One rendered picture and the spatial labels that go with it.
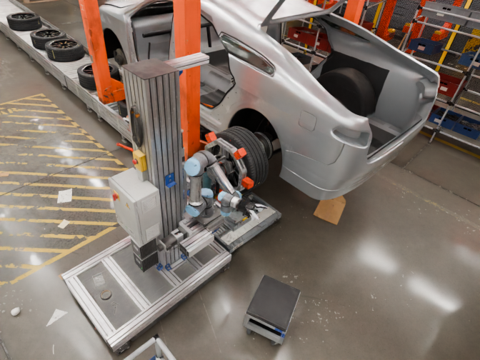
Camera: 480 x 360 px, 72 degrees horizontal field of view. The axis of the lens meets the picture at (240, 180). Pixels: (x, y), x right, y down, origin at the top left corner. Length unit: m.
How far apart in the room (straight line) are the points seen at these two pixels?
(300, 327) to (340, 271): 0.80
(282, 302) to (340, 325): 0.68
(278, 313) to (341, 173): 1.27
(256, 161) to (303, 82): 0.80
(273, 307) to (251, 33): 2.47
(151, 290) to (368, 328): 1.97
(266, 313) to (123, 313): 1.15
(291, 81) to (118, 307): 2.38
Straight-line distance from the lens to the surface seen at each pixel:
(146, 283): 3.16
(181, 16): 2.99
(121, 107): 5.10
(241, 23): 3.56
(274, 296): 2.96
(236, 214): 3.65
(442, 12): 6.03
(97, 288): 3.22
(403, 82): 4.38
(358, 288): 3.67
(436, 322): 3.83
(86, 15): 4.73
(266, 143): 3.49
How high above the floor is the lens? 2.83
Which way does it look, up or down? 40 degrees down
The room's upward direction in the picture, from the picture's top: 6 degrees clockwise
